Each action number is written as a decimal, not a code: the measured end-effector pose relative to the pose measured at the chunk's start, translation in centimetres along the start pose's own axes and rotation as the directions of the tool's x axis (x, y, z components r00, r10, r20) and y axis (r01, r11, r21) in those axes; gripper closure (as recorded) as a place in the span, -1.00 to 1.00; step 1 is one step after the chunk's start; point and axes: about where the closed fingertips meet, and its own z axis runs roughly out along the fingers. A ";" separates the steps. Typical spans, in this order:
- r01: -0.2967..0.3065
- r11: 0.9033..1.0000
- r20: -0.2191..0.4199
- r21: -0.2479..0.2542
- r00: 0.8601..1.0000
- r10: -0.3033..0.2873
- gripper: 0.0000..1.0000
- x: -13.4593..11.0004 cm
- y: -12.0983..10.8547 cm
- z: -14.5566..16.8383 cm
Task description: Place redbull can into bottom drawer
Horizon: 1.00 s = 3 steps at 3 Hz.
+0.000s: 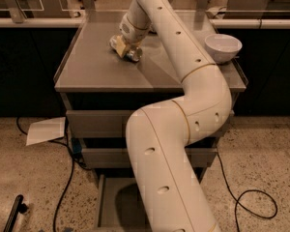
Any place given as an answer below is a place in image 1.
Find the white paper sheet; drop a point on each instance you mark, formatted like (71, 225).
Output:
(45, 130)

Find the white bowl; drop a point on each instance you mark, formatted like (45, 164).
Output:
(222, 48)

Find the black bar tool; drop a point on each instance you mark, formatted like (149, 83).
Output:
(19, 207)

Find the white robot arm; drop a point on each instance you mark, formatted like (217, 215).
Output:
(171, 193)

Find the grey drawer cabinet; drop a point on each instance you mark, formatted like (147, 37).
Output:
(93, 77)

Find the crushed white green can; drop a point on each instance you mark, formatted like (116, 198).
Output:
(152, 29)

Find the silver redbull can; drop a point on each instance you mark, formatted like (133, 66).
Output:
(134, 54)

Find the grey middle drawer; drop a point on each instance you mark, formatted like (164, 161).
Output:
(119, 158)

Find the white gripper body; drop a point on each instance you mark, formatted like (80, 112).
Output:
(130, 29)

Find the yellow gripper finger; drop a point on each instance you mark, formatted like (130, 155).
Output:
(122, 46)

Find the grey top drawer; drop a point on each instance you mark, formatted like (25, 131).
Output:
(113, 123)

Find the blue power adapter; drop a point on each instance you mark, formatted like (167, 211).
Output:
(76, 146)

